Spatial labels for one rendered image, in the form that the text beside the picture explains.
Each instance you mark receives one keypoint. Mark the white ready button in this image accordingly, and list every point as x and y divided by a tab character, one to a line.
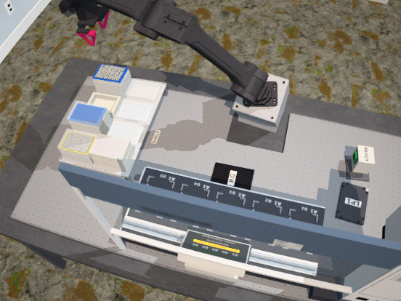
360	163

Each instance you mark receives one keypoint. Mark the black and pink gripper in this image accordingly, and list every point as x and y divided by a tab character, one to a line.
94	14

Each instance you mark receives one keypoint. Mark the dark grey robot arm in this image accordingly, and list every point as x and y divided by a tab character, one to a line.
182	27

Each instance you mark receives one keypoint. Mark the black rectangular pad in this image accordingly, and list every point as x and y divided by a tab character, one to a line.
235	176

